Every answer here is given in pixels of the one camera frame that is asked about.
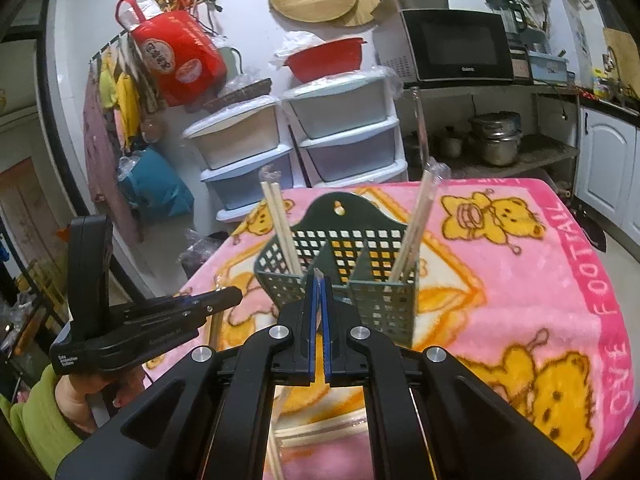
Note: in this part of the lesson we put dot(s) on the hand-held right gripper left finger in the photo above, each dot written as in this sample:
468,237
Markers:
313,340

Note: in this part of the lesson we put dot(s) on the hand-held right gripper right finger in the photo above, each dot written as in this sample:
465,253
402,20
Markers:
327,350

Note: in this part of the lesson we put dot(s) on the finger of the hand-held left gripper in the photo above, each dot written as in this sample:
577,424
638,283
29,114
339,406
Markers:
155,305
210,307

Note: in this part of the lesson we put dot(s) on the plastic-wrapped chopstick pair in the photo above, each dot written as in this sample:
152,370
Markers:
280,220
415,220

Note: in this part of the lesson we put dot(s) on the green perforated utensil holder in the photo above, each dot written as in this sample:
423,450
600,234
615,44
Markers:
365,240

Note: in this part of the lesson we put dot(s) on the person's left forearm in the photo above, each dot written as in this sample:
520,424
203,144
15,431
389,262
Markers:
40,425

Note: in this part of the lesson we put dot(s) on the person's left hand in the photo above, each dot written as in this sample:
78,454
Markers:
75,400

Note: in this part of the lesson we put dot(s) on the black trash bin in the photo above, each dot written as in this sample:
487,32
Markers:
200,255

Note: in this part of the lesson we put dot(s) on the blue bag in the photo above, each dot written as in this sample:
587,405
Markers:
155,190

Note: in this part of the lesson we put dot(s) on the pink hanging garment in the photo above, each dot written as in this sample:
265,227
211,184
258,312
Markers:
102,160

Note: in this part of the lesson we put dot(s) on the yellow hanging cloths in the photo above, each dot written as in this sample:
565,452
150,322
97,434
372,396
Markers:
122,100

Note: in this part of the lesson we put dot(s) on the pink printed blanket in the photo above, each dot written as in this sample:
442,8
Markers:
500,285

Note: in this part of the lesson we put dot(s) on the brown wicker basket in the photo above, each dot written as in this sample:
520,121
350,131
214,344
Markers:
237,97

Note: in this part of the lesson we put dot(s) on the red printed bag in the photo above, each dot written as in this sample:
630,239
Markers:
175,55

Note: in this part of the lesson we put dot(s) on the small steel kettle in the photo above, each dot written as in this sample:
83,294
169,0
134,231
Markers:
451,145

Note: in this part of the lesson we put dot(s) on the stacked steel pots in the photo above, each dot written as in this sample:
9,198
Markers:
495,142

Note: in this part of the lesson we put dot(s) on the red plastic basin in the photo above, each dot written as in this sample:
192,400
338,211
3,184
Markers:
325,62

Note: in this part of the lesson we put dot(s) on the metal shelf rack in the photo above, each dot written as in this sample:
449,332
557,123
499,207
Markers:
540,152

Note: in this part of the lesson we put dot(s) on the black microwave oven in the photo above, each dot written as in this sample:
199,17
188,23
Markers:
460,47

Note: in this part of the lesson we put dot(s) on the white kitchen cabinets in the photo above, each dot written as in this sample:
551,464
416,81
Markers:
607,160

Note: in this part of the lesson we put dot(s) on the blue dish container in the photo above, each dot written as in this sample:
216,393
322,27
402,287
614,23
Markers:
550,70

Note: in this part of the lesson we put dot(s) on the wooden cutting board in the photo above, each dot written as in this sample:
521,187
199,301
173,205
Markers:
622,60

